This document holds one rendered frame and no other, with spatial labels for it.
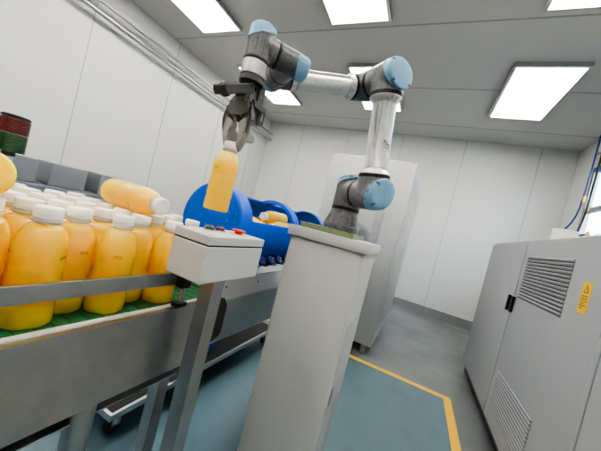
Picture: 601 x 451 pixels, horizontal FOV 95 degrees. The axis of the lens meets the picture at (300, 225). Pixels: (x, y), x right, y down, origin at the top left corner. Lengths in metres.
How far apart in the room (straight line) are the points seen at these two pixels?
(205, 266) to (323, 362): 0.67
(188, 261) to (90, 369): 0.25
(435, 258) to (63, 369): 5.66
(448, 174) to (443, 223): 0.95
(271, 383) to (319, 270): 0.48
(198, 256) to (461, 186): 5.71
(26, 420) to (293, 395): 0.80
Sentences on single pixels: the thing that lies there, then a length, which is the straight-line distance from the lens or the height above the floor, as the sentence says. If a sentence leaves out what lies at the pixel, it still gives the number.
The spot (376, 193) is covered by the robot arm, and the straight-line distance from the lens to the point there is 1.01.
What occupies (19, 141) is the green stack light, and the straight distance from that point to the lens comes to 1.10.
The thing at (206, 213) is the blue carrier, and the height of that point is 1.11.
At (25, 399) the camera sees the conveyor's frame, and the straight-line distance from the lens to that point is 0.65.
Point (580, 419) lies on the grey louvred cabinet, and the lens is 1.75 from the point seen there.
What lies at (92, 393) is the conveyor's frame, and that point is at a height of 0.76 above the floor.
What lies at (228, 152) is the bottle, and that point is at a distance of 0.80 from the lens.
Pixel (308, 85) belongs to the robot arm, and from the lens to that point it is 1.09.
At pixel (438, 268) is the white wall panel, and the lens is 5.91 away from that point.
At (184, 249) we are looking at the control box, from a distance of 0.61.
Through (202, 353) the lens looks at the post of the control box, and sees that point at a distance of 0.75.
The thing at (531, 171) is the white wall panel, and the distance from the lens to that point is 6.32.
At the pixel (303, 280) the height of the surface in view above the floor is 0.95.
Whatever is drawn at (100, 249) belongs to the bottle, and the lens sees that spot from 0.65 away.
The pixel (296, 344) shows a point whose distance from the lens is 1.14.
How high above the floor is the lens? 1.17
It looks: 1 degrees down
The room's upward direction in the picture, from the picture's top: 14 degrees clockwise
